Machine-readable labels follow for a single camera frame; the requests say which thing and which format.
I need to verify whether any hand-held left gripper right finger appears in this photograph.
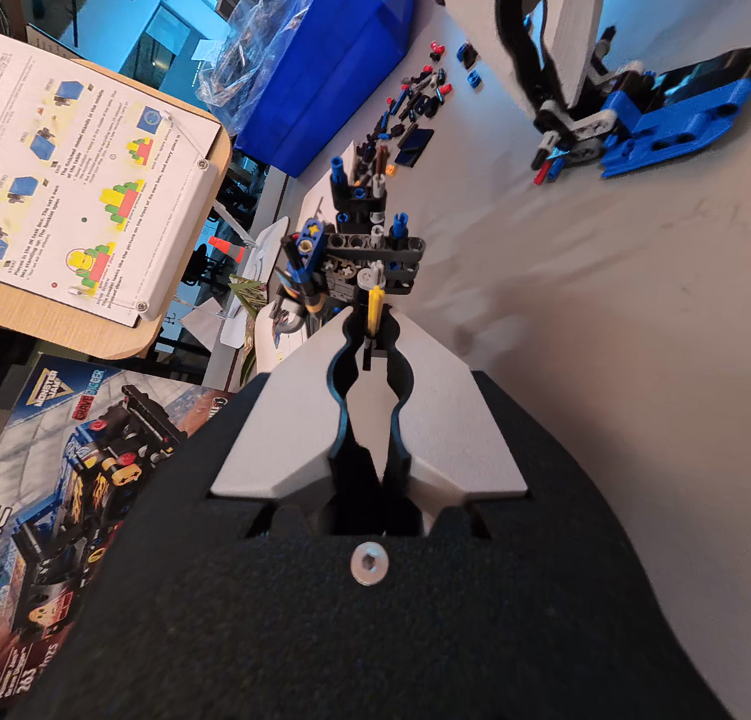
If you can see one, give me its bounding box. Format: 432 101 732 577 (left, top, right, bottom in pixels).
390 311 527 517

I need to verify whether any wooden stand board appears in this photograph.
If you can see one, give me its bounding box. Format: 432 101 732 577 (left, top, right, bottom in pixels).
0 32 233 361

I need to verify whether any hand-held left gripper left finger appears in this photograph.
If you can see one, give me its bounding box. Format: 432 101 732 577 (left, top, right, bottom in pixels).
210 306 354 503

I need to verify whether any blue plastic bin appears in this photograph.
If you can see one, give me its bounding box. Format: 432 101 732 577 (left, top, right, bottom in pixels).
235 0 421 179

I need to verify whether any black flat lego panel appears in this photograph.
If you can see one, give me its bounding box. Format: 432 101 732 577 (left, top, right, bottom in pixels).
393 127 436 167

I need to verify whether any floral folded paper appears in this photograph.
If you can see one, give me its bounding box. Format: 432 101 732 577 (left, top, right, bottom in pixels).
228 274 272 317

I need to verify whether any lego set box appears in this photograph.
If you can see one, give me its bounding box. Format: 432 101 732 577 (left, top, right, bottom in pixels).
0 353 237 720

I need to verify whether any pile of small lego pieces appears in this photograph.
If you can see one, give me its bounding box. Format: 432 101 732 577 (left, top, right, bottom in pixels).
351 40 489 160

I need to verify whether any clear plastic bag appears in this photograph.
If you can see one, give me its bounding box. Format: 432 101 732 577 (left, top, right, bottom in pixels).
196 0 376 135

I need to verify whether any blue lego hood assembly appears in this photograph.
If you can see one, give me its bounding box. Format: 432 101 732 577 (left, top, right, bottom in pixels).
530 28 751 186

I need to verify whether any open lego instruction booklet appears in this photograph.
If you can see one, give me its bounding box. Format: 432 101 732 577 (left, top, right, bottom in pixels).
255 139 360 375

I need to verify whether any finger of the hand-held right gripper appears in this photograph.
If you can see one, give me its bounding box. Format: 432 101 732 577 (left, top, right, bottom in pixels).
422 0 565 120
530 0 612 109

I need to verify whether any black lego truck chassis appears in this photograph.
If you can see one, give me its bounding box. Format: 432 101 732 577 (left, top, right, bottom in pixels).
273 156 427 375

